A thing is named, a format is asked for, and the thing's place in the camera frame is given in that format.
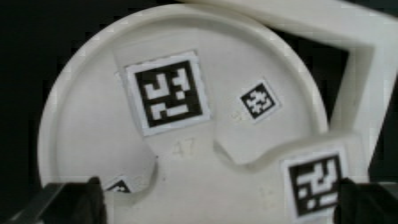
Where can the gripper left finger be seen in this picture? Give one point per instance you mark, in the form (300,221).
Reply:
(68,204)

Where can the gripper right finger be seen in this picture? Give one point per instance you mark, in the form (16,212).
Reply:
(366,203)

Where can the white cross-shaped table base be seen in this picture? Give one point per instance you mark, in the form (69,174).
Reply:
(206,186)

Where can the white round table top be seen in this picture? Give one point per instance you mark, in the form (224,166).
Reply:
(171,26)

